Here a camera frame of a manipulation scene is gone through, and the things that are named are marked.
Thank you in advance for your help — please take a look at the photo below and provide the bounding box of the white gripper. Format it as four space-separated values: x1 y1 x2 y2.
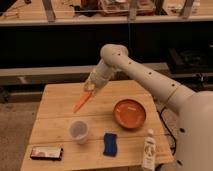
84 68 110 92

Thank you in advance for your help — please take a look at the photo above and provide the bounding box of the orange pepper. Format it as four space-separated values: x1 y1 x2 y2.
73 92 92 113

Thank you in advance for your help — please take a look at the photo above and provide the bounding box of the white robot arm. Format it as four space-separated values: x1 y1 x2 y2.
84 44 213 171

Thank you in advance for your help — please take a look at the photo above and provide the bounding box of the white ceramic cup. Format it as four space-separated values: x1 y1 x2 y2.
69 120 89 145

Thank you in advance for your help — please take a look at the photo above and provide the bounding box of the wooden table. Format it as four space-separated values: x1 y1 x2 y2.
21 80 173 171

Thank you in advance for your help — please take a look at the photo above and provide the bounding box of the orange bowl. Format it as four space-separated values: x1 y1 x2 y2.
113 99 146 129

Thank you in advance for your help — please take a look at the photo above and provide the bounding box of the metal shelf rack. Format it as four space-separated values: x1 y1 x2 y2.
0 0 213 102

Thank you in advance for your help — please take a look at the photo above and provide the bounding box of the blue sponge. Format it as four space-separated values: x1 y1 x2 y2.
103 133 117 157

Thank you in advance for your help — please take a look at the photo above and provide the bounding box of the black rectangular box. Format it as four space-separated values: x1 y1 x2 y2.
30 146 63 161

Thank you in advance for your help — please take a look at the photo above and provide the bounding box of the white squeeze bottle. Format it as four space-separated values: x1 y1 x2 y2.
142 129 156 171

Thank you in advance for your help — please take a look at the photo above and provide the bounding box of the black floor cable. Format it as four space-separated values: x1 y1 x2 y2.
159 106 178 156

